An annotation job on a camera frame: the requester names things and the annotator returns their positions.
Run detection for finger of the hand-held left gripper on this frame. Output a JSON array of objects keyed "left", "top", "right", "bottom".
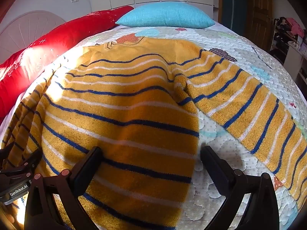
[
  {"left": 0, "top": 142, "right": 15, "bottom": 166},
  {"left": 0, "top": 148, "right": 43, "bottom": 178}
]

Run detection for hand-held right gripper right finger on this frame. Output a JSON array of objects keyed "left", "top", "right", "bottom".
[{"left": 200, "top": 146, "right": 280, "bottom": 230}]

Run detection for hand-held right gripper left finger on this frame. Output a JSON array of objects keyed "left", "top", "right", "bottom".
[{"left": 24, "top": 147, "right": 102, "bottom": 230}]

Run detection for yellow striped knit sweater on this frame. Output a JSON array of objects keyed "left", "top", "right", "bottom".
[{"left": 1, "top": 37, "right": 307, "bottom": 230}]

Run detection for pink clothes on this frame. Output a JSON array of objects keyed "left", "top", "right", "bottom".
[{"left": 285, "top": 17, "right": 305, "bottom": 36}]

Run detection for patchwork quilted bedspread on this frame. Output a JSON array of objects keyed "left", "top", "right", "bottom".
[{"left": 0, "top": 21, "right": 307, "bottom": 230}]

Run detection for white round headboard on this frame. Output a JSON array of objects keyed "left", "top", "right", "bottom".
[{"left": 0, "top": 10, "right": 66, "bottom": 64}]

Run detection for red patterned pillow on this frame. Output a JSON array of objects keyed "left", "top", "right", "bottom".
[{"left": 0, "top": 5, "right": 134, "bottom": 122}]

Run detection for shoe rack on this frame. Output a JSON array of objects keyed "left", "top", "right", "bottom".
[{"left": 270, "top": 17, "right": 307, "bottom": 63}]

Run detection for brown wooden door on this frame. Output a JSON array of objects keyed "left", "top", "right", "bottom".
[{"left": 245, "top": 0, "right": 274, "bottom": 52}]

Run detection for turquoise pillow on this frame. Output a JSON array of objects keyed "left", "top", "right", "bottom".
[{"left": 115, "top": 2, "right": 215, "bottom": 28}]

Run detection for dark teal curtain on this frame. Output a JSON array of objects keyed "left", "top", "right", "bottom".
[{"left": 222, "top": 0, "right": 247, "bottom": 36}]

